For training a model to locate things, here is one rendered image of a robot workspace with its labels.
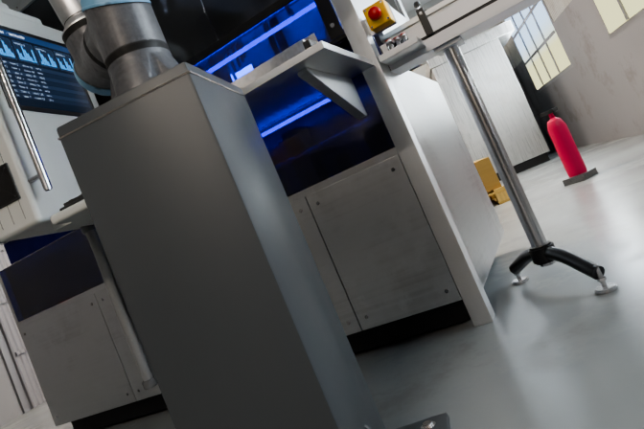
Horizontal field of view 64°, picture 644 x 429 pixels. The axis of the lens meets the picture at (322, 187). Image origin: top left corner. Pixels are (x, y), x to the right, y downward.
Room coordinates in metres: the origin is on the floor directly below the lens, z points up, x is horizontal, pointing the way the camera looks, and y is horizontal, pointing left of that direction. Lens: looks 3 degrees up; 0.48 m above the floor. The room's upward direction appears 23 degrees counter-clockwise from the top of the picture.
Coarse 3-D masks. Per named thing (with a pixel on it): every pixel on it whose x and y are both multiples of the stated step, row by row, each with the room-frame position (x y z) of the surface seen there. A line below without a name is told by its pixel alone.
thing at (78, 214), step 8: (72, 208) 1.45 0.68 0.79; (80, 208) 1.45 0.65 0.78; (56, 216) 1.47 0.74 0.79; (64, 216) 1.46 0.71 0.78; (72, 216) 1.47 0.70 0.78; (80, 216) 1.52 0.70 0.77; (88, 216) 1.57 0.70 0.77; (56, 224) 1.48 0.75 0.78; (64, 224) 1.57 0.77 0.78; (72, 224) 1.60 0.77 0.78; (80, 224) 1.66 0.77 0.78; (88, 224) 1.72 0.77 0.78
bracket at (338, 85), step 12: (300, 72) 1.31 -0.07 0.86; (312, 72) 1.33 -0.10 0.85; (324, 72) 1.41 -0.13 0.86; (312, 84) 1.37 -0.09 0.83; (324, 84) 1.38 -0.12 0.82; (336, 84) 1.47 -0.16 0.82; (348, 84) 1.56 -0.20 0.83; (336, 96) 1.45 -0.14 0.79; (348, 96) 1.52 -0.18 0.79; (348, 108) 1.53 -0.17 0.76; (360, 108) 1.58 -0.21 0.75
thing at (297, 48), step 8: (304, 40) 1.26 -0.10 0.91; (288, 48) 1.27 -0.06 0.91; (296, 48) 1.27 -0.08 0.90; (304, 48) 1.26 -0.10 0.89; (280, 56) 1.29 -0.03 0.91; (288, 56) 1.28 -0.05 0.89; (264, 64) 1.31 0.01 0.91; (272, 64) 1.30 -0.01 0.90; (280, 64) 1.29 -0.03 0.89; (248, 72) 1.33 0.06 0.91; (256, 72) 1.32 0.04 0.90; (264, 72) 1.31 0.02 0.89; (240, 80) 1.34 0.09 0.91; (248, 80) 1.33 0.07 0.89
